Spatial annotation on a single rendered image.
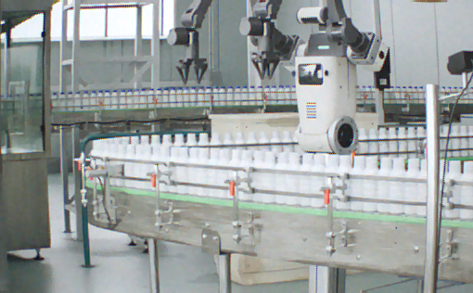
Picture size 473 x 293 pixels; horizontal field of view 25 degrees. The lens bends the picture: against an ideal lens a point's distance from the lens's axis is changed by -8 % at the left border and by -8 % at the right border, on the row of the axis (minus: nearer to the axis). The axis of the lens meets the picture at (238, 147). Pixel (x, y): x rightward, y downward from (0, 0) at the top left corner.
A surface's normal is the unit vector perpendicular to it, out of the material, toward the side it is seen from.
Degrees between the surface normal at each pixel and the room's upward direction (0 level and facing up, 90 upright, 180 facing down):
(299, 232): 90
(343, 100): 101
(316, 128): 90
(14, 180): 90
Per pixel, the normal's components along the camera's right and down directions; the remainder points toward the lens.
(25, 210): 0.63, 0.03
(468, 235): -0.78, 0.05
